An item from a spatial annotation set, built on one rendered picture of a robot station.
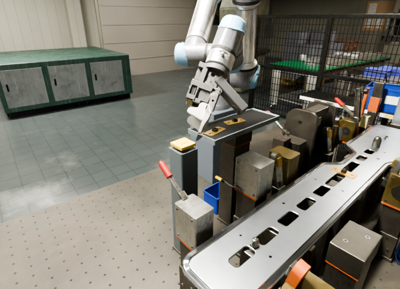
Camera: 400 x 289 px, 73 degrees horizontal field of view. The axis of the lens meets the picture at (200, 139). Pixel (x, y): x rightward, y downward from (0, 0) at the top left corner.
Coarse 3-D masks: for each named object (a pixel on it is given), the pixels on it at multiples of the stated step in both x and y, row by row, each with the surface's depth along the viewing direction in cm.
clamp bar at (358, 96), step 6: (354, 90) 132; (360, 90) 130; (366, 90) 128; (360, 96) 133; (360, 102) 133; (354, 108) 133; (360, 108) 134; (354, 114) 134; (360, 114) 135; (360, 120) 136
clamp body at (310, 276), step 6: (306, 276) 53; (312, 276) 53; (300, 282) 52; (306, 282) 52; (312, 282) 52; (318, 282) 52; (324, 282) 52; (282, 288) 51; (288, 288) 51; (294, 288) 51; (300, 288) 51; (306, 288) 51; (312, 288) 51; (318, 288) 51; (324, 288) 51; (330, 288) 51
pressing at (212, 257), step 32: (384, 128) 140; (352, 160) 109; (384, 160) 109; (288, 192) 89; (352, 192) 89; (256, 224) 75; (320, 224) 75; (192, 256) 65; (224, 256) 65; (256, 256) 65; (288, 256) 65; (224, 288) 57; (256, 288) 57
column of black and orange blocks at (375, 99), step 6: (378, 84) 149; (384, 84) 148; (378, 90) 150; (372, 96) 153; (378, 96) 151; (372, 102) 154; (378, 102) 152; (372, 108) 155; (378, 108) 154; (372, 114) 156; (372, 120) 156; (360, 156) 167
